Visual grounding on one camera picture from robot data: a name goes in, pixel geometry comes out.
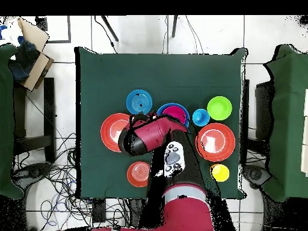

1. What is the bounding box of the black stand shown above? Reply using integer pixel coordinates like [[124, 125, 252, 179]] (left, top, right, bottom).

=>
[[254, 80, 275, 140]]

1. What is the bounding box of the yellow cup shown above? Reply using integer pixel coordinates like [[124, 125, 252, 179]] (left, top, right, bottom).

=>
[[210, 164, 230, 183]]

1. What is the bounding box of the black stool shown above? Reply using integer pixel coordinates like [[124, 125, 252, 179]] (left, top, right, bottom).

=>
[[13, 77, 57, 164]]

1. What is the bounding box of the dark grey frame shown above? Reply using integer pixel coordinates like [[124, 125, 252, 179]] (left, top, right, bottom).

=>
[[35, 15, 72, 44]]

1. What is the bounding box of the small orange bowl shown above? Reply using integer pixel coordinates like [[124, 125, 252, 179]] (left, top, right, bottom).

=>
[[126, 161, 152, 188]]

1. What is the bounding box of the blue cup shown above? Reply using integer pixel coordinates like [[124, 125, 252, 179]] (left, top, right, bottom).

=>
[[192, 108, 211, 127]]

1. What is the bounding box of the dark green tablecloth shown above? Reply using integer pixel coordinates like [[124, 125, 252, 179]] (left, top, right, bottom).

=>
[[75, 46, 248, 200]]

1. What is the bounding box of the green cloth covered table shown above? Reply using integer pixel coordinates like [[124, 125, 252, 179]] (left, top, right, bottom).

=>
[[0, 44, 25, 200], [262, 44, 308, 203]]

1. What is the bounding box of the blue cloth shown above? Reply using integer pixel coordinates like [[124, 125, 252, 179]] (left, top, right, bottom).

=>
[[8, 39, 40, 82]]

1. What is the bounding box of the large orange bowl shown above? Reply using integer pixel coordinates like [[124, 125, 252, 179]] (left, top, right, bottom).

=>
[[100, 112, 132, 153], [195, 123, 236, 162]]

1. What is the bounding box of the grey pedestal foot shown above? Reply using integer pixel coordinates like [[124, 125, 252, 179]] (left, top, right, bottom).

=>
[[242, 164, 273, 188], [11, 162, 52, 191]]

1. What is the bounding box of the black box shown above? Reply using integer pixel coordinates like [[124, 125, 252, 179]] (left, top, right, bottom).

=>
[[92, 198, 107, 224]]

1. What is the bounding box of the green bowl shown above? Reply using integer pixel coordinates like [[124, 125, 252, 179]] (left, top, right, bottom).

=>
[[206, 96, 233, 121]]

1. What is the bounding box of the large blue bowl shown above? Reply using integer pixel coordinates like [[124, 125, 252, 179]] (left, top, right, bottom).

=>
[[156, 102, 191, 128]]

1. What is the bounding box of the small blue bowl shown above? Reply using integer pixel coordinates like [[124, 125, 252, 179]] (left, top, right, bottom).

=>
[[126, 89, 153, 116]]

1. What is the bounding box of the black tripod leg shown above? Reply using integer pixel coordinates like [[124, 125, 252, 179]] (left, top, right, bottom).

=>
[[171, 15, 179, 39], [100, 15, 120, 42]]

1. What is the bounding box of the cardboard box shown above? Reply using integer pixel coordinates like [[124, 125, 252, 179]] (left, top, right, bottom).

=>
[[9, 17, 55, 92]]

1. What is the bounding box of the tangle of black cables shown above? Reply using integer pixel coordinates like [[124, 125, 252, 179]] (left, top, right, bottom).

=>
[[11, 132, 132, 231]]

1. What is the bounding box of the pink bowl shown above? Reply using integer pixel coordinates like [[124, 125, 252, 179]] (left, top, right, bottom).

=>
[[162, 105, 188, 122]]

